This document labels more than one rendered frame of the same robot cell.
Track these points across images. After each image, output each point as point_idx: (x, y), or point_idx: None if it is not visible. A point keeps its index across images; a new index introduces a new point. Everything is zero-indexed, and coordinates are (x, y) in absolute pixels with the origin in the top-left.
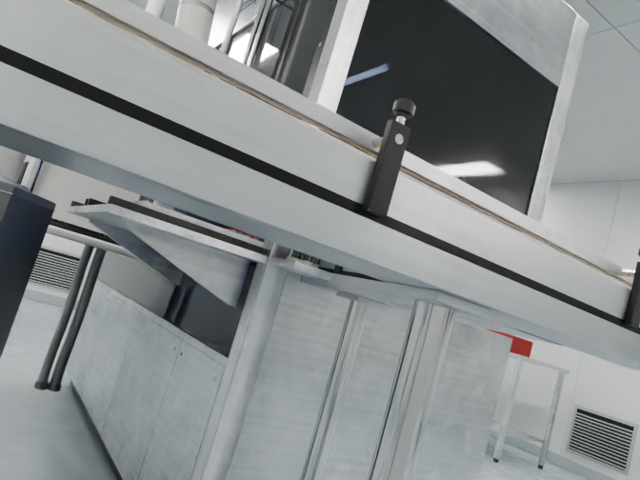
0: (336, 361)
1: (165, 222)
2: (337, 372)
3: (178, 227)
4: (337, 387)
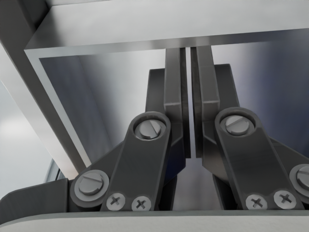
0: (48, 177)
1: (9, 93)
2: (48, 169)
3: (33, 127)
4: (51, 160)
